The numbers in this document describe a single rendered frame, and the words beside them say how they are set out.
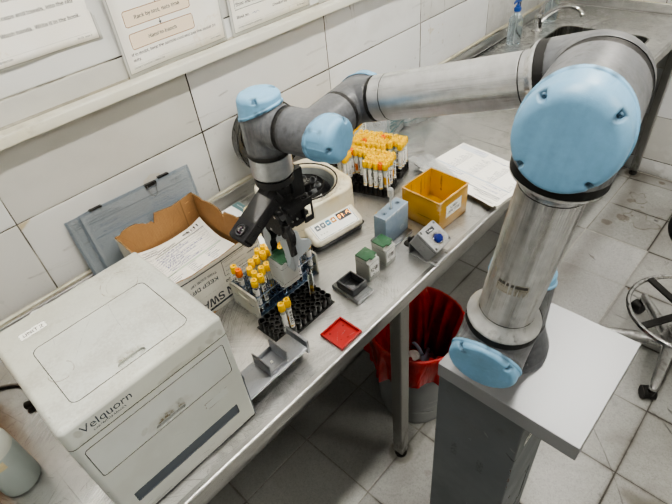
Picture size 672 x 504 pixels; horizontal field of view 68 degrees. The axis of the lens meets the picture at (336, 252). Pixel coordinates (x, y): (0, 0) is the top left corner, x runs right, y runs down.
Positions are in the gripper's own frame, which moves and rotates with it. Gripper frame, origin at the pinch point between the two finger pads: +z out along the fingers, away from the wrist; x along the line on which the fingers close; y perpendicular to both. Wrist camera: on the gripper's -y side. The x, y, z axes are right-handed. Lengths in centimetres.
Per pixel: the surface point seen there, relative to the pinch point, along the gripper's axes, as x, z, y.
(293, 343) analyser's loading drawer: -4.6, 18.1, -4.6
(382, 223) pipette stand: 4.5, 13.6, 34.8
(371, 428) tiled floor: 7, 110, 27
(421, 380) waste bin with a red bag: -7, 75, 38
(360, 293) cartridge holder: -3.5, 20.7, 17.6
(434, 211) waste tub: -1, 15, 49
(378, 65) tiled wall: 60, 4, 95
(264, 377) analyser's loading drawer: -6.9, 18.1, -14.3
